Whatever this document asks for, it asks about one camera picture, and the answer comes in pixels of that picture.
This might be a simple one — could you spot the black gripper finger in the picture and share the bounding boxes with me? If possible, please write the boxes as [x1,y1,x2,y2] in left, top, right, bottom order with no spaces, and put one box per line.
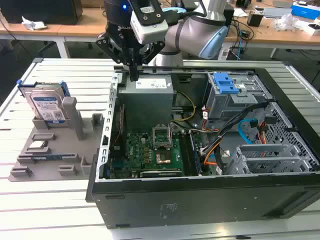
[134,41,166,82]
[95,32,135,82]

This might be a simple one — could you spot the hard disk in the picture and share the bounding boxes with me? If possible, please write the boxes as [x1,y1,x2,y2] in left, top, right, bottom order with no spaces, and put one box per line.
[17,79,72,125]

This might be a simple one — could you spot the grey metal disk bay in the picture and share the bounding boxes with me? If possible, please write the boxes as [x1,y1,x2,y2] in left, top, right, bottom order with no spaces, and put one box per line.
[224,143,313,176]

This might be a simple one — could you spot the wooden desk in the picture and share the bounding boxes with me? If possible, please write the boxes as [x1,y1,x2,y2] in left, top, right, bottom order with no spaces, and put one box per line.
[0,23,66,60]
[57,6,320,60]

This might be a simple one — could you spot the grey power supply unit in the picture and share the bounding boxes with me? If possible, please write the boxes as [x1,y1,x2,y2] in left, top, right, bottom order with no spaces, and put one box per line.
[117,74,176,132]

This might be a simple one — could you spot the black desktop computer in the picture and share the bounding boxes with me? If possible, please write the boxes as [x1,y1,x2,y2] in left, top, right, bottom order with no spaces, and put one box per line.
[0,0,83,26]

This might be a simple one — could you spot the crumpled white paper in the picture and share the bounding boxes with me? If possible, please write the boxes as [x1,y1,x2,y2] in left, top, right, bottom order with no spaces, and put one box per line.
[21,16,48,32]

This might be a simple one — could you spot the blue drive cage latch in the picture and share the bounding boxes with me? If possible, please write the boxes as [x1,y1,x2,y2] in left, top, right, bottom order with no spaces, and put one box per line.
[213,71,241,95]

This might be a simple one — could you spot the metal socket cover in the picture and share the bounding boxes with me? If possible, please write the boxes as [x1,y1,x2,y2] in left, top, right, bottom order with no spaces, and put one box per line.
[152,123,173,150]

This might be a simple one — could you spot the tall black box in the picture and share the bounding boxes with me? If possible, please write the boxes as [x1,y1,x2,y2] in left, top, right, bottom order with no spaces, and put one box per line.
[223,6,235,28]

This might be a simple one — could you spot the grey drive cage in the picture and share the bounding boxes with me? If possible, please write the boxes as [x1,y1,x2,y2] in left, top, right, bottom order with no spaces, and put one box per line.
[202,72,273,121]

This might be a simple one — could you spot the small black box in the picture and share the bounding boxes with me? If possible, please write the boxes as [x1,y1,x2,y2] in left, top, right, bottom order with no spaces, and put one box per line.
[247,12,265,28]

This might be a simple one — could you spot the green motherboard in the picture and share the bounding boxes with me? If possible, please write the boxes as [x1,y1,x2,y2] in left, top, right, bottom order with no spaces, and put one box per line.
[109,131,208,180]

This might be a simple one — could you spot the CPU socket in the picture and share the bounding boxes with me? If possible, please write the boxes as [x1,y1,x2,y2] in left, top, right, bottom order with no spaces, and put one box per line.
[154,148,174,166]

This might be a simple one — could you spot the black RAM slot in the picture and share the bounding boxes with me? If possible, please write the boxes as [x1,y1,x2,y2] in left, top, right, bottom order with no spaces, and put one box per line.
[178,132,194,177]

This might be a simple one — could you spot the grey parts rack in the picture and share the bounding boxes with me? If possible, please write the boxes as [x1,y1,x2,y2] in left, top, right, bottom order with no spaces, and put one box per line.
[8,96,105,183]

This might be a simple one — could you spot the silver CPU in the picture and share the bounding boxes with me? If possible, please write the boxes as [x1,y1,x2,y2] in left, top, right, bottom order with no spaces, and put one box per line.
[28,140,48,151]

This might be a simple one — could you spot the black graphics card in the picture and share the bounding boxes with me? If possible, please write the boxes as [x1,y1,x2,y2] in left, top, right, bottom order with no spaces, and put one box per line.
[138,169,185,179]

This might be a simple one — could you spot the blue RAM stick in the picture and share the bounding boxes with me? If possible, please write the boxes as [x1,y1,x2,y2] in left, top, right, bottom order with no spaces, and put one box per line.
[31,154,63,161]

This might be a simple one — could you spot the flat grey device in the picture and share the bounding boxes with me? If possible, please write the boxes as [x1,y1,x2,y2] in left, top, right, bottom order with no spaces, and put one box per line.
[263,7,293,19]

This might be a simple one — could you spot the clear plastic bag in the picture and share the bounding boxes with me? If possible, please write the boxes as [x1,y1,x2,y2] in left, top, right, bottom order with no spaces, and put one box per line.
[274,13,301,32]

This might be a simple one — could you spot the white box with black inlay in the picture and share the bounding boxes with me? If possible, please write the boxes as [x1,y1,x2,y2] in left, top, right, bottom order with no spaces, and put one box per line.
[293,21,320,36]

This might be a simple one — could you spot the blue cardboard box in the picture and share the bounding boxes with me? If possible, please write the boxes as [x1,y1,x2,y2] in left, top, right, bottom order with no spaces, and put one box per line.
[291,2,320,20]

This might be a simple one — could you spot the black open PC case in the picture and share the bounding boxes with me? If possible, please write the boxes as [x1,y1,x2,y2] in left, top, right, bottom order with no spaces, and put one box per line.
[85,65,320,230]

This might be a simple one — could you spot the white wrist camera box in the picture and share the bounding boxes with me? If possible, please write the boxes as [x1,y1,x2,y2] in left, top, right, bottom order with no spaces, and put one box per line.
[129,0,169,45]

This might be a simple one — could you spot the yellow wires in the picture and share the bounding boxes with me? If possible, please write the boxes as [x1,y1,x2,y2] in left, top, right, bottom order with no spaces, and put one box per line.
[171,91,198,123]

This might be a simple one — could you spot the black cable bundle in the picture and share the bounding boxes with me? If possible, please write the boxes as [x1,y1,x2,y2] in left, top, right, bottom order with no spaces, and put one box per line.
[214,101,273,151]

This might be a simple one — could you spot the blue wire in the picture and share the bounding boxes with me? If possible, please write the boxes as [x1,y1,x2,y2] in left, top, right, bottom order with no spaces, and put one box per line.
[237,119,258,145]

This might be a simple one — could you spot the orange wire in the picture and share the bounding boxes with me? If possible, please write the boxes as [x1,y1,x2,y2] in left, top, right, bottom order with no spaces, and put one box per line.
[202,142,222,166]

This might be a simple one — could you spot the orange and red power wires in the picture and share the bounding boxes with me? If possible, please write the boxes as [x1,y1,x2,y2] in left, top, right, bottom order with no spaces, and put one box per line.
[256,119,270,146]

